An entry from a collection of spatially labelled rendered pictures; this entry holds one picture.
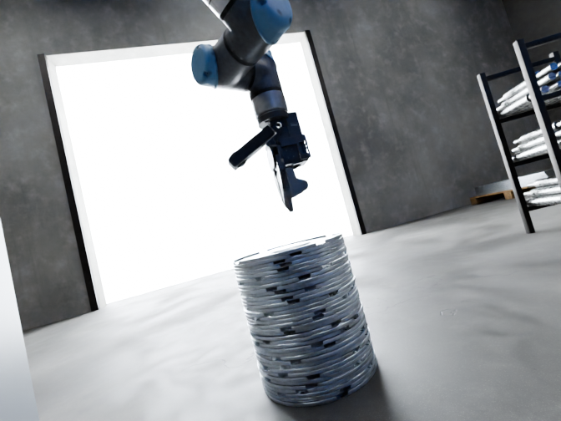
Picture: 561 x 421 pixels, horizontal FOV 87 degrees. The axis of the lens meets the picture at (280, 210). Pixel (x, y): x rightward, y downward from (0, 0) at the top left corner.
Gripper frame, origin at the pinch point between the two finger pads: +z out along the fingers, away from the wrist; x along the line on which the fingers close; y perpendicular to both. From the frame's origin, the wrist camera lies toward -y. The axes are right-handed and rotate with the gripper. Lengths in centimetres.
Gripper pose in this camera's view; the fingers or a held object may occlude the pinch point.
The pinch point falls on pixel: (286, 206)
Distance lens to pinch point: 63.9
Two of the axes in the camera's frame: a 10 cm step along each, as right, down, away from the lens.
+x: -1.5, 1.1, 9.8
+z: 2.6, 9.6, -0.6
